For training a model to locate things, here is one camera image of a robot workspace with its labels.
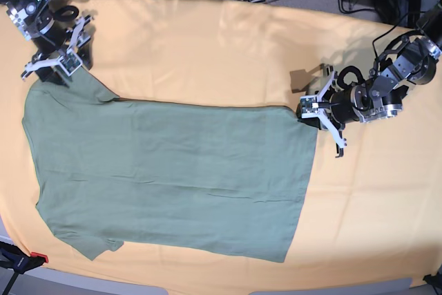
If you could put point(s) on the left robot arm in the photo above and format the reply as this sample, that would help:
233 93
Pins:
411 57

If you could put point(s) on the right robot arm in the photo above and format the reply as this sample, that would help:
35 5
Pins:
30 16

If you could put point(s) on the green T-shirt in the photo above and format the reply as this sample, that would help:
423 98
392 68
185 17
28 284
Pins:
230 181

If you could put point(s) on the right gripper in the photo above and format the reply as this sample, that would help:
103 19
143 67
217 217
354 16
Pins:
56 37

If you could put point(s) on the orange table cloth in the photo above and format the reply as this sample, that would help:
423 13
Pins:
370 216

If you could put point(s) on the black red clamp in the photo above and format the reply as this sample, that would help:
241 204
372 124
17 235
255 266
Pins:
14 259

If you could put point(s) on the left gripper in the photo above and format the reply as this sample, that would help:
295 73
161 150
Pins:
345 105

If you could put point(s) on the black corner clamp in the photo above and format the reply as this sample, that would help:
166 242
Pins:
435 281

